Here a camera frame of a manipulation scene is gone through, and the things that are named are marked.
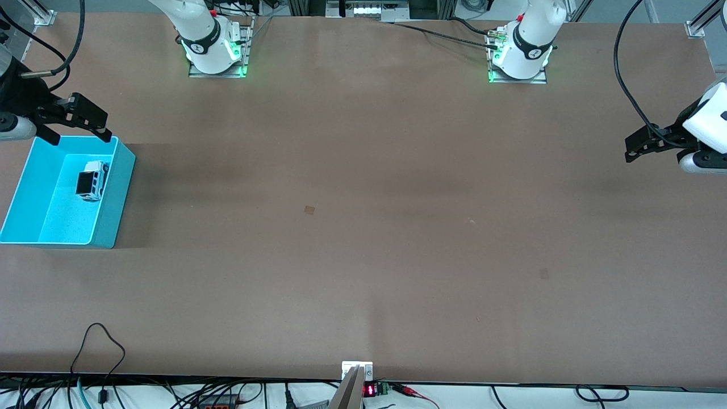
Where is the white jeep toy black roof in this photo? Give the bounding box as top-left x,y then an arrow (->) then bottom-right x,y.
75,160 -> 110,202

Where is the turquoise plastic bin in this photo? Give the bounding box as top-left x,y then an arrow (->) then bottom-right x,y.
0,135 -> 137,249

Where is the lit control box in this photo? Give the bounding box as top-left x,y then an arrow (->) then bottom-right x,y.
324,0 -> 411,23

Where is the red clip lead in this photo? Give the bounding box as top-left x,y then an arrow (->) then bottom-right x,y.
391,383 -> 441,409

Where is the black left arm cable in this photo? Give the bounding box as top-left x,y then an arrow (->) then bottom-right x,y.
613,0 -> 683,150

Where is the aluminium frame corner bracket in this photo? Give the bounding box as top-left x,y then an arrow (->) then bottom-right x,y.
685,0 -> 727,40
28,0 -> 58,28

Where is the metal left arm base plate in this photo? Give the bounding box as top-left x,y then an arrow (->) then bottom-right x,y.
487,28 -> 548,85

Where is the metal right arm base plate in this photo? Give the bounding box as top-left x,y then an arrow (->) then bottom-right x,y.
188,16 -> 254,79

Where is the thin black looped cable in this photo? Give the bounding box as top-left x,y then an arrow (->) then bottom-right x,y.
69,322 -> 127,405

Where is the black cable to arm base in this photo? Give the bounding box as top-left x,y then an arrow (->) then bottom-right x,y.
392,17 -> 502,49

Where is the black coiled cable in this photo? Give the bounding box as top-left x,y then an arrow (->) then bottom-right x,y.
491,385 -> 630,409

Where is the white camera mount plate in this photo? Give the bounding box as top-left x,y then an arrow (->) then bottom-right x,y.
341,361 -> 374,382

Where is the grey aluminium mount bar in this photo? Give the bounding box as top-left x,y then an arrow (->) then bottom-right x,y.
328,365 -> 366,409

